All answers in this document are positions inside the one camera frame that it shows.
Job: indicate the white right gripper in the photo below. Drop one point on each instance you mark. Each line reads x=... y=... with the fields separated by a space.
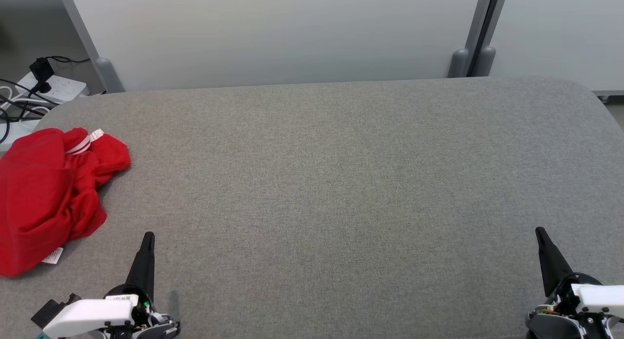
x=604 y=297

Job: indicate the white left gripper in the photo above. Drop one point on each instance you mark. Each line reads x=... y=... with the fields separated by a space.
x=87 y=314

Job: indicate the red white jersey shirt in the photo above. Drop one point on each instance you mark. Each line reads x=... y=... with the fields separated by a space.
x=29 y=197

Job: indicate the plain white power strip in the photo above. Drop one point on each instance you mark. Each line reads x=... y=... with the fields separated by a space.
x=17 y=131

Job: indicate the black power adapter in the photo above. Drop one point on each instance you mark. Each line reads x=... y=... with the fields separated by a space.
x=41 y=69

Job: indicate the narrow white partition panel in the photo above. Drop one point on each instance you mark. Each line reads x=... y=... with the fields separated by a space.
x=560 y=31

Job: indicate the wide white partition panel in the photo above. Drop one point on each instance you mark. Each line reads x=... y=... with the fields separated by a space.
x=273 y=36

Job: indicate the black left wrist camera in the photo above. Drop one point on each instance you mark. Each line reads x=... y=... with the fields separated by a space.
x=48 y=312

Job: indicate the slanted grey partition post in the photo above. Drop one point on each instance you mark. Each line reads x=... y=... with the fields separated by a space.
x=109 y=75

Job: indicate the dark grey partition post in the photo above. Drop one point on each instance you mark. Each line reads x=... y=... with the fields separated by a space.
x=485 y=61

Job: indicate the light grey partition post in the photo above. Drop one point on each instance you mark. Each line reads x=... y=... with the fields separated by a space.
x=459 y=61

